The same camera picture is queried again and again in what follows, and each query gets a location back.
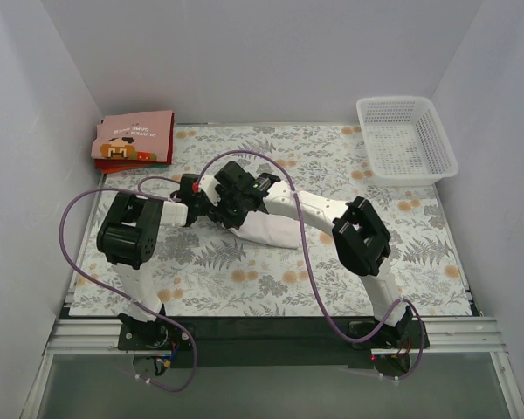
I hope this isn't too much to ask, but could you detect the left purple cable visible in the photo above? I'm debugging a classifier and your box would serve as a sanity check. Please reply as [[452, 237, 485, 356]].
[[59, 175, 200, 393]]

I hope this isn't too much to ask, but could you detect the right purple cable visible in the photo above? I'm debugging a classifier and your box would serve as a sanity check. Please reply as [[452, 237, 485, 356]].
[[191, 149, 427, 381]]

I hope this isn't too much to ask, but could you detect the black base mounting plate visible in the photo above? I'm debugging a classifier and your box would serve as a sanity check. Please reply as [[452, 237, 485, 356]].
[[117, 313, 430, 374]]

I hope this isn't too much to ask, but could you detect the folded pink printed t shirt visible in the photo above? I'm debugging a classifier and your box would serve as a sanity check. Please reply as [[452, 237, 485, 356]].
[[90, 111, 176, 163]]

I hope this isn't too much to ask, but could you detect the white plastic mesh basket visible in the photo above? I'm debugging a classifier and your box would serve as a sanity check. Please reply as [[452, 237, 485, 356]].
[[356, 96, 459, 187]]

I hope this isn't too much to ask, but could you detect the purple cable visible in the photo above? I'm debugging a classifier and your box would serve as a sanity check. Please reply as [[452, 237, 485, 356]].
[[191, 149, 427, 381], [59, 175, 200, 393]]

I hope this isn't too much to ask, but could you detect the folded red t shirt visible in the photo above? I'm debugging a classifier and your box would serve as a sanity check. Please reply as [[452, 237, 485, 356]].
[[94, 112, 176, 175]]

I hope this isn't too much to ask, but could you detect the floral patterned table mat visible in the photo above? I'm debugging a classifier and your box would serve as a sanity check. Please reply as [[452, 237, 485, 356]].
[[93, 126, 471, 317]]

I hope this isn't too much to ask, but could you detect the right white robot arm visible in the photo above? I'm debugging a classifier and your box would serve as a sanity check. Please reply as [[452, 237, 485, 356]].
[[198, 161, 412, 347]]

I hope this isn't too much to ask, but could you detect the aluminium extrusion rail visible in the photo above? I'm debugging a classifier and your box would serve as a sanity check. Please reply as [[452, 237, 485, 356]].
[[23, 317, 524, 418]]

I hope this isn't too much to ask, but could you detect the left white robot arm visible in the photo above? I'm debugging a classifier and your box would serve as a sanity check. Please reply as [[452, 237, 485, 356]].
[[97, 174, 210, 349]]

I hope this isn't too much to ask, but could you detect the white t shirt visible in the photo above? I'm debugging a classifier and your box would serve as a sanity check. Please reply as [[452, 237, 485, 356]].
[[229, 211, 301, 249]]

